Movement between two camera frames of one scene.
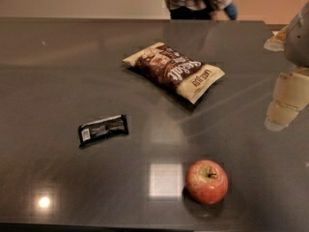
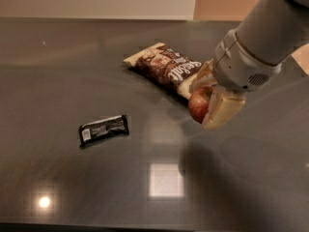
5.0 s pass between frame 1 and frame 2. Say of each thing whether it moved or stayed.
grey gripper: moved
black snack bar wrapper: stayed
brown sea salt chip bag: stayed
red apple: moved
